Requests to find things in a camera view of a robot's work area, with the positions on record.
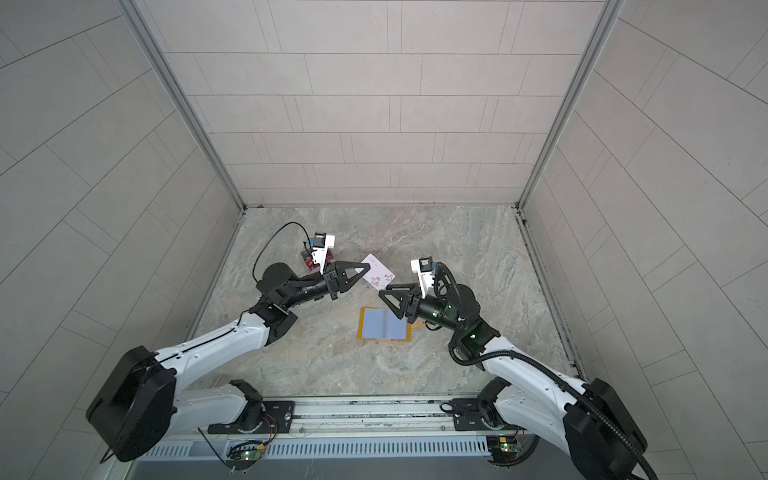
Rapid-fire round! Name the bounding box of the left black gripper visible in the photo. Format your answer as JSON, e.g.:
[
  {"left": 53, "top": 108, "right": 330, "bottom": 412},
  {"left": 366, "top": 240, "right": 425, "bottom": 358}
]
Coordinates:
[{"left": 280, "top": 265, "right": 367, "bottom": 313}]

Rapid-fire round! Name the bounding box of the white pink VIP card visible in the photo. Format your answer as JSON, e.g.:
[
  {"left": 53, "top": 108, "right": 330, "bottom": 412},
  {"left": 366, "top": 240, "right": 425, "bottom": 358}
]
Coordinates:
[{"left": 363, "top": 254, "right": 395, "bottom": 291}]

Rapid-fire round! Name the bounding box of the yellow leather card holder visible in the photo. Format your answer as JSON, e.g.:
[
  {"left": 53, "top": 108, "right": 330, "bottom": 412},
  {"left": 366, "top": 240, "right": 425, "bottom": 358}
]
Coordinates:
[{"left": 357, "top": 307, "right": 412, "bottom": 342}]

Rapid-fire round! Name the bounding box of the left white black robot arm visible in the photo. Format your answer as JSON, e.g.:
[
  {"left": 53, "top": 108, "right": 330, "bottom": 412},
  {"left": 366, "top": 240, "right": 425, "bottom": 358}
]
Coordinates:
[{"left": 86, "top": 261, "right": 370, "bottom": 462}]

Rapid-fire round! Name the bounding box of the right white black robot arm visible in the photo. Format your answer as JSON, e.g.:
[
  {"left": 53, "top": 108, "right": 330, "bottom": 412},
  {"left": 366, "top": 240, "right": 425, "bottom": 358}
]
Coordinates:
[{"left": 379, "top": 284, "right": 657, "bottom": 479}]

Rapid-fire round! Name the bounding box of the clear acrylic card box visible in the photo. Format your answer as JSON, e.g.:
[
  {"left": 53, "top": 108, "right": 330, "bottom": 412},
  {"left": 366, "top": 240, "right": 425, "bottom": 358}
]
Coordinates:
[{"left": 300, "top": 250, "right": 320, "bottom": 272}]

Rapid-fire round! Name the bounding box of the white vent grille strip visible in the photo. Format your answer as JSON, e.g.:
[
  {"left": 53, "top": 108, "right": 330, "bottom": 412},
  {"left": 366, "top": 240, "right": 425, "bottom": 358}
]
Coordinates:
[{"left": 139, "top": 435, "right": 491, "bottom": 462}]

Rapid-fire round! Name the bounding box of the right green circuit board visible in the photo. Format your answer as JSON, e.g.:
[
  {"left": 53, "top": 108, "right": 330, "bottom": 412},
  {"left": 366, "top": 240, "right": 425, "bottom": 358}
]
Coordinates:
[{"left": 486, "top": 436, "right": 521, "bottom": 467}]

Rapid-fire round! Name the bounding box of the green circuit board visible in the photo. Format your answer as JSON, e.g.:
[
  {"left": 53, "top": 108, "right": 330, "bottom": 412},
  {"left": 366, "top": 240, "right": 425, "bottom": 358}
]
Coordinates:
[
  {"left": 226, "top": 440, "right": 266, "bottom": 471},
  {"left": 486, "top": 436, "right": 521, "bottom": 467}
]

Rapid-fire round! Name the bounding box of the left green circuit board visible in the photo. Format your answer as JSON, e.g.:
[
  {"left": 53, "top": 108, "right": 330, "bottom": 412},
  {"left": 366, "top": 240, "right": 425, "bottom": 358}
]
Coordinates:
[{"left": 226, "top": 440, "right": 266, "bottom": 471}]

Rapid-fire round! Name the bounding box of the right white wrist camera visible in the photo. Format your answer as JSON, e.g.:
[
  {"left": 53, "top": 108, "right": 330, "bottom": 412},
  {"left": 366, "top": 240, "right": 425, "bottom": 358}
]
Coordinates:
[{"left": 411, "top": 257, "right": 435, "bottom": 299}]

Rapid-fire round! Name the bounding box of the left camera thin black cable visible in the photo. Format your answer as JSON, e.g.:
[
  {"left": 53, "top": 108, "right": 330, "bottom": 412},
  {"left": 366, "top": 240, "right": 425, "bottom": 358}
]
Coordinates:
[{"left": 251, "top": 221, "right": 313, "bottom": 283}]

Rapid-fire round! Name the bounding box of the aluminium mounting rail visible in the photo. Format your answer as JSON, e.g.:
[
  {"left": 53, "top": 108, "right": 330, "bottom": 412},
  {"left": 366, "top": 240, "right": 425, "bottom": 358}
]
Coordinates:
[{"left": 119, "top": 392, "right": 622, "bottom": 442}]

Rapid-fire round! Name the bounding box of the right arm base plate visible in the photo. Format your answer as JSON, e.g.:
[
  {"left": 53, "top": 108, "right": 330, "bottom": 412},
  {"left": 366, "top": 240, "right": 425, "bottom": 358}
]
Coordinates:
[{"left": 440, "top": 398, "right": 524, "bottom": 432}]

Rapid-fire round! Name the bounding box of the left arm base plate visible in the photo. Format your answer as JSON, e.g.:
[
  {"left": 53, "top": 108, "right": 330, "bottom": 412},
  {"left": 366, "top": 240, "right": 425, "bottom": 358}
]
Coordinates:
[{"left": 206, "top": 400, "right": 296, "bottom": 435}]

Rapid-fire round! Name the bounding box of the black corrugated cable conduit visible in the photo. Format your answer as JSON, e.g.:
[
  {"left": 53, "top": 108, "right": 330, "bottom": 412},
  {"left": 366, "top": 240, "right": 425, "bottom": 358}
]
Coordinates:
[{"left": 433, "top": 261, "right": 661, "bottom": 480}]

